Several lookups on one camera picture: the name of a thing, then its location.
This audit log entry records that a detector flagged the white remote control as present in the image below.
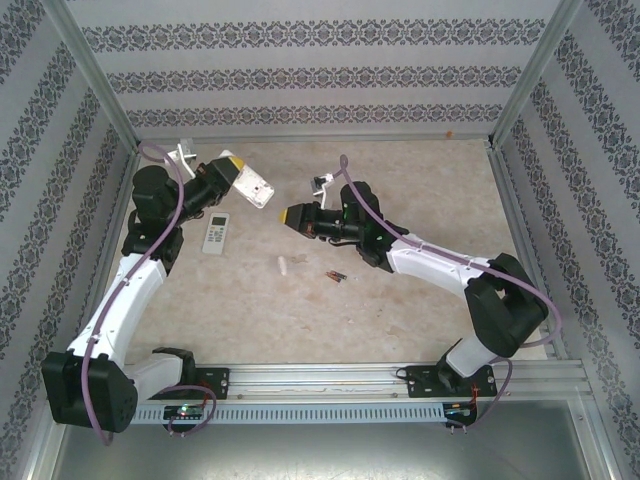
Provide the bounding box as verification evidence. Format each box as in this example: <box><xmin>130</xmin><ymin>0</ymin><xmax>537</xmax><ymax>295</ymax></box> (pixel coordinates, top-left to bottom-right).
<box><xmin>201</xmin><ymin>212</ymin><xmax>232</xmax><ymax>256</ymax></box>
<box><xmin>219</xmin><ymin>148</ymin><xmax>277</xmax><ymax>208</ymax></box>

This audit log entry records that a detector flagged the grey metal sheet panel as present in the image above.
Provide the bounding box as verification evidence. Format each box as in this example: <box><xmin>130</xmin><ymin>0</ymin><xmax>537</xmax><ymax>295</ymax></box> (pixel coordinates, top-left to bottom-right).
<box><xmin>29</xmin><ymin>394</ymin><xmax>619</xmax><ymax>480</ymax></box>

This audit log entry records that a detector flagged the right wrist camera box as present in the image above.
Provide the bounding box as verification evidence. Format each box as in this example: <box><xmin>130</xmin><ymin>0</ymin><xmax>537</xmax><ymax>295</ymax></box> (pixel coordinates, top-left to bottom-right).
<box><xmin>310</xmin><ymin>173</ymin><xmax>335</xmax><ymax>209</ymax></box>

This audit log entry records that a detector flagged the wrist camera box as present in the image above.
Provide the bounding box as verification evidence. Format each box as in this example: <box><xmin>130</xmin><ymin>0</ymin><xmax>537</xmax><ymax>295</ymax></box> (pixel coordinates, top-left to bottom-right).
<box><xmin>166</xmin><ymin>139</ymin><xmax>199</xmax><ymax>179</ymax></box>
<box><xmin>310</xmin><ymin>173</ymin><xmax>335</xmax><ymax>209</ymax></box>

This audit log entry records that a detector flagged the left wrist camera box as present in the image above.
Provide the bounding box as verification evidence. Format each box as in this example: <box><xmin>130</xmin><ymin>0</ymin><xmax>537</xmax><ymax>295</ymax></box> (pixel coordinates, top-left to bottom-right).
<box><xmin>166</xmin><ymin>139</ymin><xmax>199</xmax><ymax>179</ymax></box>

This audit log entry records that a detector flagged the aluminium frame cross beam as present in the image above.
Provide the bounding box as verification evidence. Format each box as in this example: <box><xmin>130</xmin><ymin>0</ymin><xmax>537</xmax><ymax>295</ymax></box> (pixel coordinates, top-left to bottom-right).
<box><xmin>137</xmin><ymin>133</ymin><xmax>494</xmax><ymax>147</ymax></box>

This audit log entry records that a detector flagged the aluminium frame side rail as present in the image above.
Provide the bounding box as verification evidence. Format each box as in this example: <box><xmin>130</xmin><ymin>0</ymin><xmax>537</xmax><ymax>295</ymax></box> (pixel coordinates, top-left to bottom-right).
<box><xmin>487</xmin><ymin>147</ymin><xmax>571</xmax><ymax>361</ymax></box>
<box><xmin>67</xmin><ymin>147</ymin><xmax>144</xmax><ymax>366</ymax></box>

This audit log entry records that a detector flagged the aluminium frame post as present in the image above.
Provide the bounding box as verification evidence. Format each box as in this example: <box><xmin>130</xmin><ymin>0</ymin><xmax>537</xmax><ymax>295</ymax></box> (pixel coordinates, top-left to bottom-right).
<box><xmin>43</xmin><ymin>0</ymin><xmax>146</xmax><ymax>154</ymax></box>
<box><xmin>485</xmin><ymin>0</ymin><xmax>589</xmax><ymax>151</ymax></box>

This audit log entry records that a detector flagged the aluminium mounting rail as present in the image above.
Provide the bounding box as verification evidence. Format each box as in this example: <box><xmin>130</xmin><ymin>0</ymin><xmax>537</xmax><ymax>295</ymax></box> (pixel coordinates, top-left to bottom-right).
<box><xmin>47</xmin><ymin>363</ymin><xmax>589</xmax><ymax>401</ymax></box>

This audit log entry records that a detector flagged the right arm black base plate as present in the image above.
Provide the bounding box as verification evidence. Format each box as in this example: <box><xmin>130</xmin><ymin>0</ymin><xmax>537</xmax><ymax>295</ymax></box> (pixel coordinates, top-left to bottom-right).
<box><xmin>405</xmin><ymin>363</ymin><xmax>499</xmax><ymax>400</ymax></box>

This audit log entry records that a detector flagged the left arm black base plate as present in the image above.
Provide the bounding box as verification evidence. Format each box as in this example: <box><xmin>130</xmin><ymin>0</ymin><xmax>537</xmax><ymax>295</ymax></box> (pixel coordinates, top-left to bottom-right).
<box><xmin>139</xmin><ymin>366</ymin><xmax>232</xmax><ymax>401</ymax></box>

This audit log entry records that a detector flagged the white slotted cable duct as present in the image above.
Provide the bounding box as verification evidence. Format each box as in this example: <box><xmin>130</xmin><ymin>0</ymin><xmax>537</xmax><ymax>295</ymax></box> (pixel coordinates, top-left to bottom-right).
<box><xmin>133</xmin><ymin>402</ymin><xmax>446</xmax><ymax>425</ymax></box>

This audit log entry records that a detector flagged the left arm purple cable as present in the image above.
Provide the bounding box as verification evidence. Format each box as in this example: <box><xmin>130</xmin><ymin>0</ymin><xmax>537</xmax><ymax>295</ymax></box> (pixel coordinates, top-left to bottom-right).
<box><xmin>82</xmin><ymin>142</ymin><xmax>217</xmax><ymax>446</ymax></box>

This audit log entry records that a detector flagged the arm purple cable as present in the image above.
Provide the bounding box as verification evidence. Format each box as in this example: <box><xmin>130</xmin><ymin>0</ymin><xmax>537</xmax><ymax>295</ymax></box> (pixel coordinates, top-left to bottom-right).
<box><xmin>82</xmin><ymin>142</ymin><xmax>217</xmax><ymax>446</ymax></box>
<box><xmin>338</xmin><ymin>153</ymin><xmax>562</xmax><ymax>431</ymax></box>

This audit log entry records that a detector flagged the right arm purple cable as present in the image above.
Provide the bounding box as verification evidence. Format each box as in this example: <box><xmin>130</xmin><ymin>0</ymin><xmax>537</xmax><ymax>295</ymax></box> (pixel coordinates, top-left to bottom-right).
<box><xmin>338</xmin><ymin>153</ymin><xmax>562</xmax><ymax>431</ymax></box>

